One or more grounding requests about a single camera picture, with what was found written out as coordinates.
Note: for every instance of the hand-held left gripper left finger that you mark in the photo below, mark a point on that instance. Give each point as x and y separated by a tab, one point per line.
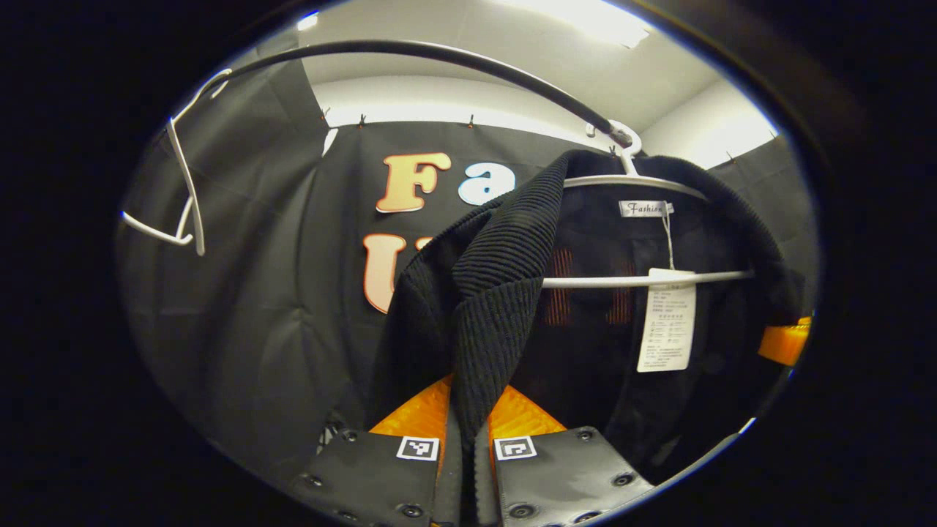
373	476

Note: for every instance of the black knit jacket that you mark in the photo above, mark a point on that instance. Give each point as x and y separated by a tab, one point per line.
498	293

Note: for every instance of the white paper hang tag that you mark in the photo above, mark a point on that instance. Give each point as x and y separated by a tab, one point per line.
667	329

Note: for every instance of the white plastic clothes hanger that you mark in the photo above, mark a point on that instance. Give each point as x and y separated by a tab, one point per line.
629	280
187	183

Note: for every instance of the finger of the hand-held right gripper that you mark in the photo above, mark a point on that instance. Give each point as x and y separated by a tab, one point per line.
783	342

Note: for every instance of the small ceiling light panel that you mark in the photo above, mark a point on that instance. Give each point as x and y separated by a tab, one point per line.
307	20

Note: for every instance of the black backdrop cloth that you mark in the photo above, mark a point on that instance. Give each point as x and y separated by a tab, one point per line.
256	293

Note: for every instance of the black metal clothes rack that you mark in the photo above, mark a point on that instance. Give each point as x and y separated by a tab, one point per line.
439	51

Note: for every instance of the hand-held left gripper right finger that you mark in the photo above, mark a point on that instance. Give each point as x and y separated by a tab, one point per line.
564	476

